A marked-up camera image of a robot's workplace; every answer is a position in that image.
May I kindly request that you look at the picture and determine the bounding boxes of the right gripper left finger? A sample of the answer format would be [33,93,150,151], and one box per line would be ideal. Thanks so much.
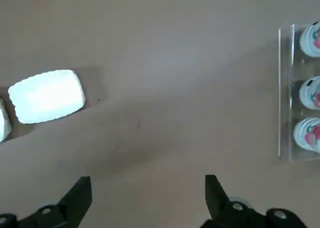
[0,175,93,228]

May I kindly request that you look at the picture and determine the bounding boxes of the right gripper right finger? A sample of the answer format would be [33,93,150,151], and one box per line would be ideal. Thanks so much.
[199,174,312,228]

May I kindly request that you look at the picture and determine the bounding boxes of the pink-capped white bottle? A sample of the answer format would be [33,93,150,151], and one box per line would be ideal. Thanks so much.
[292,117,320,153]
[299,21,320,57]
[298,76,320,111]

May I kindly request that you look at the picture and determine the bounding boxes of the clear acrylic bottle shelf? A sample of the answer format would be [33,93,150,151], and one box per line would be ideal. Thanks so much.
[278,24,320,162]

